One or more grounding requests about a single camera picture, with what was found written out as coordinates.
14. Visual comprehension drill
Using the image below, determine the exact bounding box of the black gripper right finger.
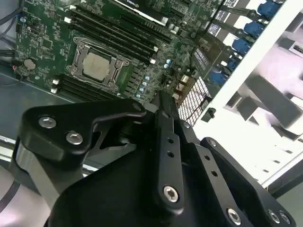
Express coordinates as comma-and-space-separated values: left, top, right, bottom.
165, 94, 297, 227

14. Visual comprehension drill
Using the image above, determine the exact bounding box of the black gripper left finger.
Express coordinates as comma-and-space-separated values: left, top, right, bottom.
11, 90, 186, 215

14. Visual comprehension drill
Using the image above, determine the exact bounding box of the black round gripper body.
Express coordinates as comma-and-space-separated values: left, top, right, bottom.
48, 118, 228, 227

